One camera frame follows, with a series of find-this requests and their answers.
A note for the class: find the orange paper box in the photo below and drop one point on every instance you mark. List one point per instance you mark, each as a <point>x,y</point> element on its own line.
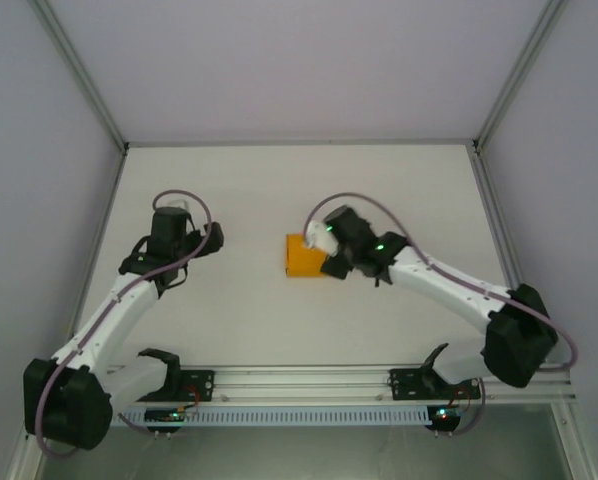
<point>301,255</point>

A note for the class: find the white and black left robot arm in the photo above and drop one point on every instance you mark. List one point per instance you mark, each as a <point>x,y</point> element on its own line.
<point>119,310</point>

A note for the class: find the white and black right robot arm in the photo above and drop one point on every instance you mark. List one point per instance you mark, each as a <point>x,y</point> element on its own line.
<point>444,285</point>

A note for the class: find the black right base mounting plate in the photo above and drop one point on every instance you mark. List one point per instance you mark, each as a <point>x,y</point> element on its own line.
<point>404,384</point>

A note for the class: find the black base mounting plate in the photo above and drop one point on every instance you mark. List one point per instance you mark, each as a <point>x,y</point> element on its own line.
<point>199,384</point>
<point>404,384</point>

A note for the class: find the black left base mounting plate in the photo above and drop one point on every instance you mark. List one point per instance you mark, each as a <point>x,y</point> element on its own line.
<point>199,384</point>

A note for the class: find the right circuit board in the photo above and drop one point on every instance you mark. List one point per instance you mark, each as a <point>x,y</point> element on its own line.
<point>446,414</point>

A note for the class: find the circuit board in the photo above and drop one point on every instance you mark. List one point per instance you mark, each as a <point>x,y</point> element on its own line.
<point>164,416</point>
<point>446,414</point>

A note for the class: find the left circuit board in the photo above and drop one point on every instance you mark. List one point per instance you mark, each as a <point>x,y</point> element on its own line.
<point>164,416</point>

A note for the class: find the aluminium table side rail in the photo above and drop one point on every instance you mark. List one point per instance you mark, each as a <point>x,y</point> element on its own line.
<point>501,235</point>
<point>105,215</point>

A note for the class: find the long aluminium mounting rail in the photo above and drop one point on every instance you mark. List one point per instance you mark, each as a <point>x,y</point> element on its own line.
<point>299,382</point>

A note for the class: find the aluminium frame post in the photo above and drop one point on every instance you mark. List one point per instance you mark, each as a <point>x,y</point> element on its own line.
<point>81,70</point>
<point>21,462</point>
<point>574,440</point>
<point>520,70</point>

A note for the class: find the aluminium lower frame post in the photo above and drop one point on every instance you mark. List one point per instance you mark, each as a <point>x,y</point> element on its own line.
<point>21,462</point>
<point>574,440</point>

